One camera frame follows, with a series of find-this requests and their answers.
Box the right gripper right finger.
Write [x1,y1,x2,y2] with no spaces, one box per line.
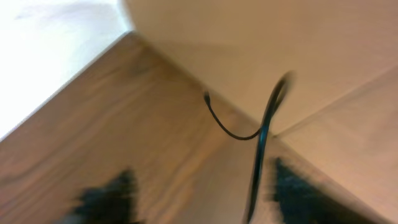
[273,158,373,224]

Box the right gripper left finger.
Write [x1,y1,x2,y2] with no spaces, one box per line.
[62,169,140,224]

